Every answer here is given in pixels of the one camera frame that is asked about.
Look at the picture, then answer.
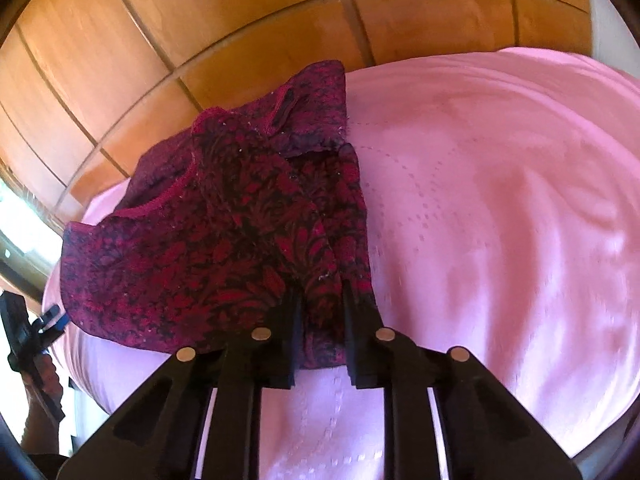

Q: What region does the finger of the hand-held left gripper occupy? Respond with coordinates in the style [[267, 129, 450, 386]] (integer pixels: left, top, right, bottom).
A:
[[36, 306, 69, 347]]

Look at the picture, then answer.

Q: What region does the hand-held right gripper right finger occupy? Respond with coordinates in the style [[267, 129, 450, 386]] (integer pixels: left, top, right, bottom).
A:
[[341, 285, 585, 480]]

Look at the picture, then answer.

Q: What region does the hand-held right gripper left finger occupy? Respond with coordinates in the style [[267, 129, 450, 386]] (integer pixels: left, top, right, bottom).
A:
[[56, 292, 304, 480]]

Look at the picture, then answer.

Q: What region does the red floral knitted sweater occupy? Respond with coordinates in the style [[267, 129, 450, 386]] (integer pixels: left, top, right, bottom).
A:
[[59, 59, 381, 372]]

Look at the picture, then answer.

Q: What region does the person's left forearm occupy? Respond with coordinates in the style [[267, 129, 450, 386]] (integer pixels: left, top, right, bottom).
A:
[[19, 390, 63, 458]]

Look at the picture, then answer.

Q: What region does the person's left hand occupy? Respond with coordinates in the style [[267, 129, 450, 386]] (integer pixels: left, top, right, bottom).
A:
[[21, 354, 64, 411]]

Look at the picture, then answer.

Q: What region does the pink bed sheet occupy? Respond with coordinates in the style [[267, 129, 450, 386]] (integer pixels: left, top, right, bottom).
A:
[[42, 46, 640, 480]]

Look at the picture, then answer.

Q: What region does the wooden wardrobe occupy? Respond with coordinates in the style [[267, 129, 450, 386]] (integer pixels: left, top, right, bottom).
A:
[[0, 0, 603, 223]]

